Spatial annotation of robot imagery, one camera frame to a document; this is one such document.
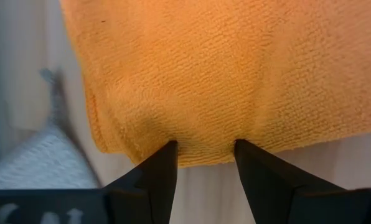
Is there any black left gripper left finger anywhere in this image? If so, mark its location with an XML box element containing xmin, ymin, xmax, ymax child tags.
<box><xmin>103</xmin><ymin>139</ymin><xmax>179</xmax><ymax>224</ymax></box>

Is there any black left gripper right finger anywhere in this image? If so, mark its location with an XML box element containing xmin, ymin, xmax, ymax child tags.
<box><xmin>234</xmin><ymin>139</ymin><xmax>360</xmax><ymax>224</ymax></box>

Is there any orange microfiber towel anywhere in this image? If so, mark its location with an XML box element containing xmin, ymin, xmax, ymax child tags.
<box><xmin>59</xmin><ymin>0</ymin><xmax>371</xmax><ymax>168</ymax></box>

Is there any grey waffle microfiber towel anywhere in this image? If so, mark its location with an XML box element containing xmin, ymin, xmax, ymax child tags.
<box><xmin>0</xmin><ymin>124</ymin><xmax>100</xmax><ymax>190</ymax></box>

